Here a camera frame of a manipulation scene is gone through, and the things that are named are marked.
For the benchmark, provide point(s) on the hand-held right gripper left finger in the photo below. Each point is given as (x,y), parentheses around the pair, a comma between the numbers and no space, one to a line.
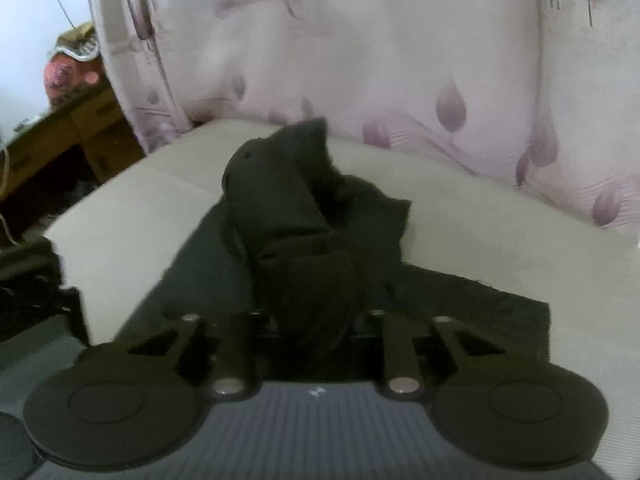
(234,347)

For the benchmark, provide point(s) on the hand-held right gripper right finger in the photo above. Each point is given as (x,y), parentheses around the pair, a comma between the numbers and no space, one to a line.
(397,347)

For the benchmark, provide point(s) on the black jacket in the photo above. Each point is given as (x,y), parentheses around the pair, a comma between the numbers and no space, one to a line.
(290,220)

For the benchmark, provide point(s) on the dark blurred object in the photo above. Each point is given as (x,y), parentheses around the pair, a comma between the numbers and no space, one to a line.
(35,290)

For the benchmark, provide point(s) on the wooden cabinet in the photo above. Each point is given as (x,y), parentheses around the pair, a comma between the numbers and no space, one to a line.
(55,145)

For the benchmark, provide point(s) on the leaf print curtain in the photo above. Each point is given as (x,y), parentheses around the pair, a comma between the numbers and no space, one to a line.
(380,50)

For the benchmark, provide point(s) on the pink round object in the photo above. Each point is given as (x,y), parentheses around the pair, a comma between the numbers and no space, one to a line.
(65,77)

